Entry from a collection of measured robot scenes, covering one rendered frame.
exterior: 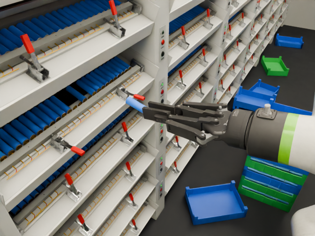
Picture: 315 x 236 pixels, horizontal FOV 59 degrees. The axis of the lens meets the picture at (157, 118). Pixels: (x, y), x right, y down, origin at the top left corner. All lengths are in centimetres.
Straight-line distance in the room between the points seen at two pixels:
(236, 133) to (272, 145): 7
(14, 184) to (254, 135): 51
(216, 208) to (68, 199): 103
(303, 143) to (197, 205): 126
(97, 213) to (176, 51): 70
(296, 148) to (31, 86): 50
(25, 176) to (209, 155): 147
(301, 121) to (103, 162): 64
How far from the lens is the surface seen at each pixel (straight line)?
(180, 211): 167
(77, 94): 83
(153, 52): 95
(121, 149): 98
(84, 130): 77
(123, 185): 113
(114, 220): 127
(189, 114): 60
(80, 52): 70
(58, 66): 65
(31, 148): 71
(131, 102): 65
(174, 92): 126
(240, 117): 53
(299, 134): 50
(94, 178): 91
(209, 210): 169
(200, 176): 184
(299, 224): 113
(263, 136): 50
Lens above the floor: 140
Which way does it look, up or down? 38 degrees down
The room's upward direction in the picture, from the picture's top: straight up
